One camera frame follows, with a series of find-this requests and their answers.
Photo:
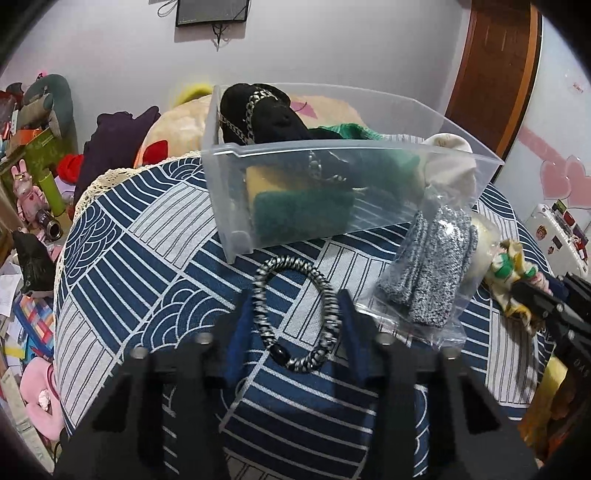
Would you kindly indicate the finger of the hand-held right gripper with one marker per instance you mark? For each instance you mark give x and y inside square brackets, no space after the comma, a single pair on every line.
[577,286]
[538,297]

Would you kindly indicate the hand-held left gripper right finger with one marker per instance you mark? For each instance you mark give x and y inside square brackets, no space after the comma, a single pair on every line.
[350,332]

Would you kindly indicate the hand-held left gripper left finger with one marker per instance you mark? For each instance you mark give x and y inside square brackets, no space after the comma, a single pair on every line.
[241,332]

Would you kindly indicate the clear plastic storage bin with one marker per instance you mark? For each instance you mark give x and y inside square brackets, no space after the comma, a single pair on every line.
[231,194]

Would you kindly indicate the green white yellow plush toy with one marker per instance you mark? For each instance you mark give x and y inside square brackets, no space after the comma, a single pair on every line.
[505,272]

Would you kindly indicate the white suitcase with stickers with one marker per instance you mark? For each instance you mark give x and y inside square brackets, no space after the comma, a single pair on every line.
[554,235]

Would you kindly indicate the yellow cloth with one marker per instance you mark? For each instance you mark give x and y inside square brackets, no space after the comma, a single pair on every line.
[549,406]

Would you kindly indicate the clear bag of grey scourers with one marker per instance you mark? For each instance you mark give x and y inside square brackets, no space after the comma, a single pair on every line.
[429,272]

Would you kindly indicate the blue white patterned tablecloth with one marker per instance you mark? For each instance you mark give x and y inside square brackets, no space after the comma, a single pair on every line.
[138,277]

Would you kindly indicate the yellow and green sponge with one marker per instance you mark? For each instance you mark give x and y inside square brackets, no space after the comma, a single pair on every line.
[300,212]

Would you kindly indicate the white round plush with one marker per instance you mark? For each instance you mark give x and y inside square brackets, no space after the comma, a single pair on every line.
[450,170]

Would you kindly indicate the green knitted cloth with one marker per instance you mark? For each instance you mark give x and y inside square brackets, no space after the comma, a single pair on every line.
[388,166]

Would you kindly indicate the pink plush cushion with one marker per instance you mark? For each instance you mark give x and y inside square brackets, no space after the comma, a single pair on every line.
[39,392]

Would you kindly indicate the black fabric hat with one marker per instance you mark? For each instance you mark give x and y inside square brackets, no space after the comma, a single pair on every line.
[272,120]

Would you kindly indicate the large cream plush toy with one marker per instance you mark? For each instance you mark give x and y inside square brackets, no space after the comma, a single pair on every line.
[184,124]

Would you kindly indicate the black bag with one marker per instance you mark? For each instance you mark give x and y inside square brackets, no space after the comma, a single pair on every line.
[34,265]

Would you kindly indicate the brown wooden door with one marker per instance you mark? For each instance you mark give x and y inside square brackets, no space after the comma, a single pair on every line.
[494,78]

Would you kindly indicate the purple plush cushion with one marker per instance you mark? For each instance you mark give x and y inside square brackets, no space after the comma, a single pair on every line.
[120,138]

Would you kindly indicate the green tube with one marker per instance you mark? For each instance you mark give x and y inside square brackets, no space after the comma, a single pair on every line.
[51,194]

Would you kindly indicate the red cloth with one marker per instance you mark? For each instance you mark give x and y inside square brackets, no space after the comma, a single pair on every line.
[70,168]

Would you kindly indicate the pink bunny figure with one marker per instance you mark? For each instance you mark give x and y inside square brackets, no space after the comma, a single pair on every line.
[28,194]

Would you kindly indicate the green cardboard box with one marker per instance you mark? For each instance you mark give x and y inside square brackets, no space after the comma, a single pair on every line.
[44,147]

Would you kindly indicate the grey green plush toy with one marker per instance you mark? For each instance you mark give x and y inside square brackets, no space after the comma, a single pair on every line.
[53,99]

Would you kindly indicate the pink heart wall decal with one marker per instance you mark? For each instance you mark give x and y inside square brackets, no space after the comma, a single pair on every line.
[563,180]

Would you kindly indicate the wall-mounted black monitor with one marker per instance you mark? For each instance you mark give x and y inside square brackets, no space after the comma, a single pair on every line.
[212,11]

